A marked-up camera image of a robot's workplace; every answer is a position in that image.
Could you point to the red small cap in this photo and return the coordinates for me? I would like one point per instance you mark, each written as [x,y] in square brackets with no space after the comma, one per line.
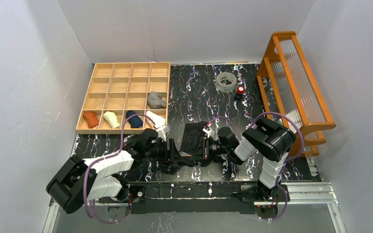
[240,90]

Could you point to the wooden compartment tray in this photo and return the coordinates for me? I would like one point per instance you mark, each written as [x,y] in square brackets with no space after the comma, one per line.
[120,87]

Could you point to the clear tape roll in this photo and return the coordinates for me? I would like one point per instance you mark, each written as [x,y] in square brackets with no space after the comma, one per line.
[226,82]

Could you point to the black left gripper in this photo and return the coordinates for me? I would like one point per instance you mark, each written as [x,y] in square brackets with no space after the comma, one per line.
[170,149]

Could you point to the rolled cream underwear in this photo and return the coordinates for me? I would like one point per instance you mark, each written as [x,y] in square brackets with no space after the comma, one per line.
[112,119]

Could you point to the rolled blue underwear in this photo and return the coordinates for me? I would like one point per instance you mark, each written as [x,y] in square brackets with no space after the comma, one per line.
[134,120]

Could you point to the orange wooden rack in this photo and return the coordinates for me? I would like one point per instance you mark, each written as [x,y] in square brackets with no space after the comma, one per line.
[288,86]

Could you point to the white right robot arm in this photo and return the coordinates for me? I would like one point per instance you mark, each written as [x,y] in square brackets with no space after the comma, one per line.
[268,138]

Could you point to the rolled white underwear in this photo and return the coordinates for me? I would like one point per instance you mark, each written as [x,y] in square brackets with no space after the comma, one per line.
[154,120]

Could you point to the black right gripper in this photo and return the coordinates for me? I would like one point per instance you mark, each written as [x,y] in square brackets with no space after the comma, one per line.
[205,148]

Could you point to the rolled orange underwear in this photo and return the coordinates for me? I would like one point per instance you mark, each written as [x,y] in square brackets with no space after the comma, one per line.
[91,119]

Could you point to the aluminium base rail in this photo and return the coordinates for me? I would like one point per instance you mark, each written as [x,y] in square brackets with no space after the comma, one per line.
[206,207]

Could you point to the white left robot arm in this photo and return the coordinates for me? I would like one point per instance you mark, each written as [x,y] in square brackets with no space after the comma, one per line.
[80,181]

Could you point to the grey beige underwear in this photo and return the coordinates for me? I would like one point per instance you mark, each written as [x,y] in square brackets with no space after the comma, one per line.
[155,101]

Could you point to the black striped underwear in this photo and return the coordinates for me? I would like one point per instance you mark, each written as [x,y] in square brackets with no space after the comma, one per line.
[192,140]

